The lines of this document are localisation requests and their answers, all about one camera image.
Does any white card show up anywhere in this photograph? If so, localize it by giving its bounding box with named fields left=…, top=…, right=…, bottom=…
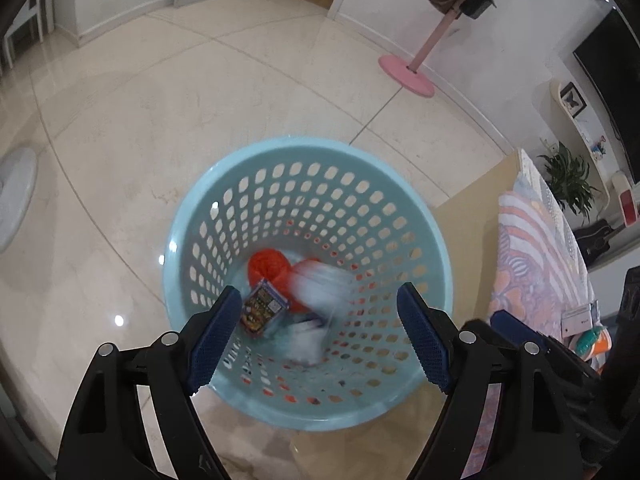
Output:
left=560, top=302, right=599, bottom=339

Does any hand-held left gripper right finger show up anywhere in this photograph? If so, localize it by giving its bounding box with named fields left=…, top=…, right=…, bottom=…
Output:
left=396, top=282, right=586, bottom=480

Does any black flat television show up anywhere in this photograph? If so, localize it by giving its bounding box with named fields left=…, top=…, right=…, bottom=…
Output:
left=572, top=10, right=640, bottom=183

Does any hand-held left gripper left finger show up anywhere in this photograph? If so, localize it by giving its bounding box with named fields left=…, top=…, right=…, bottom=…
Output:
left=55, top=285, right=243, bottom=480

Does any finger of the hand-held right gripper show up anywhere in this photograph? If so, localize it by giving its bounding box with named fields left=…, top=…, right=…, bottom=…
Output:
left=490, top=310, right=568, bottom=363

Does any light blue plastic basket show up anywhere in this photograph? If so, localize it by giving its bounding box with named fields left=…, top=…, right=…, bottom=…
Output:
left=162, top=136, right=454, bottom=433

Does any black guitar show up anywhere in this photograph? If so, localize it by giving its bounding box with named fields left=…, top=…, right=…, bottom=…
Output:
left=572, top=219, right=624, bottom=268

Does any green potted plant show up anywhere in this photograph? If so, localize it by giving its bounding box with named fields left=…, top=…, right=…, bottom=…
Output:
left=537, top=142, right=601, bottom=226

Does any white curved wall shelf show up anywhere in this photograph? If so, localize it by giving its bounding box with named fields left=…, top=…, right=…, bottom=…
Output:
left=550, top=79, right=615, bottom=217

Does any tan bed base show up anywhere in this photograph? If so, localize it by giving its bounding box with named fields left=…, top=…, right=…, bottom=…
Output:
left=290, top=151, right=523, bottom=480

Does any pink coat rack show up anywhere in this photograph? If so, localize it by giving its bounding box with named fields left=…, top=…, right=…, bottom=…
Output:
left=378, top=0, right=511, bottom=97

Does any black handbag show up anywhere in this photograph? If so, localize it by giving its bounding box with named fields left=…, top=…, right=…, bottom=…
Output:
left=459, top=0, right=497, bottom=20

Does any grey striped lace cloth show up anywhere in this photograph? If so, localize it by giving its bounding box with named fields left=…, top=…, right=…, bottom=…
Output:
left=517, top=149, right=588, bottom=281

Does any purple printed small box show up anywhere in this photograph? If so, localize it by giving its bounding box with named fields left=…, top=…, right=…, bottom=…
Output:
left=243, top=280, right=290, bottom=339

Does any white wrapper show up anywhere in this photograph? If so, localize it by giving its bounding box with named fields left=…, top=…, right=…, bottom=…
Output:
left=289, top=259, right=353, bottom=323

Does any white crumpled tissue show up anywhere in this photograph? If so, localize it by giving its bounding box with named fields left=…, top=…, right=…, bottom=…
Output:
left=286, top=319, right=327, bottom=366

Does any white standing fan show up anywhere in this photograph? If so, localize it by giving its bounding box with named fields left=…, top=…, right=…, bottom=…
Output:
left=0, top=147, right=39, bottom=254

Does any framed butterfly picture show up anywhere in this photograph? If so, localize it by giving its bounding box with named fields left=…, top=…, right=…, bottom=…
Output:
left=560, top=82, right=587, bottom=118

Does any red and white box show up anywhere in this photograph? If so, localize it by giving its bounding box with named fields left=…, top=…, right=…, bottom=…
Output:
left=612, top=170, right=640, bottom=227

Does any pink patterned blanket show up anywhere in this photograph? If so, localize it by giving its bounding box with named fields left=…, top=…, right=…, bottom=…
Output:
left=460, top=187, right=608, bottom=480

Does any white chair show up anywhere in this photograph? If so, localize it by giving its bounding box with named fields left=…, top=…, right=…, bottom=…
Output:
left=2, top=0, right=56, bottom=68

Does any orange and green packet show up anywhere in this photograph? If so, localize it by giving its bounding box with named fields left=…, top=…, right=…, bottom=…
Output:
left=572, top=326, right=612, bottom=359

